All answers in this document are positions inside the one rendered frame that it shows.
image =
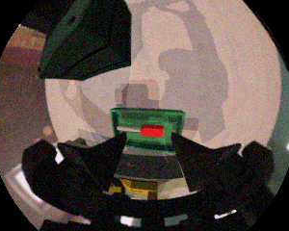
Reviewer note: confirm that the green tray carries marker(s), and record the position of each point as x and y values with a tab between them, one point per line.
150	111
139	119

